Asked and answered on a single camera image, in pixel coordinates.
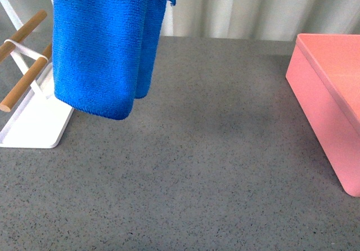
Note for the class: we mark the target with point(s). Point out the blue microfiber towel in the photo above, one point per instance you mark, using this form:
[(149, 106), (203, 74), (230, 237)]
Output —
[(104, 52)]

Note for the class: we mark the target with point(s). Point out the pink plastic storage box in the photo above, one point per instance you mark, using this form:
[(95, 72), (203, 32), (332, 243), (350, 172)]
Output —
[(323, 74)]

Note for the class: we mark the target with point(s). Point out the wooden rack bar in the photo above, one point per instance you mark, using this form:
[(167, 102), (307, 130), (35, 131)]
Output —
[(8, 46), (24, 83)]

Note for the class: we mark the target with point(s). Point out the white pleated curtain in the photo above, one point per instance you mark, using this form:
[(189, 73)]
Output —
[(271, 20)]

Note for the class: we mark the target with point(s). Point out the white towel rack stand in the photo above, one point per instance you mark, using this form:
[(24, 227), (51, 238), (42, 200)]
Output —
[(38, 119)]

